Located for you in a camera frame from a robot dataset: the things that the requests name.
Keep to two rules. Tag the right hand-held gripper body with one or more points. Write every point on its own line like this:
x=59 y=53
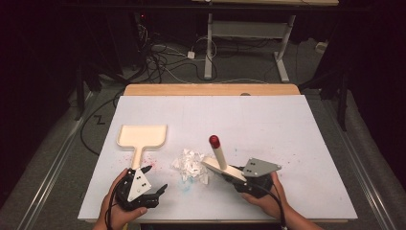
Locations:
x=258 y=167

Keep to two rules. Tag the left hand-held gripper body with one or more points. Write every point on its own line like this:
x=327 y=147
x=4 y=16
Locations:
x=139 y=185

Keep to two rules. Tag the cream brush with red tip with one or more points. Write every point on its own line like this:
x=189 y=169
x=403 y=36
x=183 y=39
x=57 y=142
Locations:
x=220 y=156

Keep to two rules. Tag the cream plastic dustpan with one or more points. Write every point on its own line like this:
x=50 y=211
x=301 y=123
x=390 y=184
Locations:
x=142 y=135

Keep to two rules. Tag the pile of white paper scraps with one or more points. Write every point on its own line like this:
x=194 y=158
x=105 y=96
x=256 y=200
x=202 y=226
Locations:
x=190 y=166

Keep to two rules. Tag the person's left hand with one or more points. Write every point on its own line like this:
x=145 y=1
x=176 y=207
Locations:
x=123 y=218

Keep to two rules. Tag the person's right hand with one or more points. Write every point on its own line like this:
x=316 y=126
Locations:
x=266 y=204

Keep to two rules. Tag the white foam board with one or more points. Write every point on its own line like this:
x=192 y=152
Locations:
x=223 y=108

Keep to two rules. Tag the round table grommet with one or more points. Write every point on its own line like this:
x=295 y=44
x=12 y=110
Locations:
x=245 y=94

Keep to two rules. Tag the wooden table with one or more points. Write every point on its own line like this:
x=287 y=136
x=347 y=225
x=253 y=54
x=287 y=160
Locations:
x=191 y=89

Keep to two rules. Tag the black metal stand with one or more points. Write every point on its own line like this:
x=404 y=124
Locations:
x=342 y=102

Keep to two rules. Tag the white power adapter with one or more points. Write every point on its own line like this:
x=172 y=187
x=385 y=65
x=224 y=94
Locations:
x=191 y=55

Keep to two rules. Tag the white power strip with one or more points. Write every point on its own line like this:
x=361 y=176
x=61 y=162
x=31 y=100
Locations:
x=320 y=47

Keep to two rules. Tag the metal floor rail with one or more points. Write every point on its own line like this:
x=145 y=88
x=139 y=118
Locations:
x=54 y=166
x=373 y=198

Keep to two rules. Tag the white desk frame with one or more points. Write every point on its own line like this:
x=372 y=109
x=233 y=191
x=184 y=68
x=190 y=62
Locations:
x=209 y=44

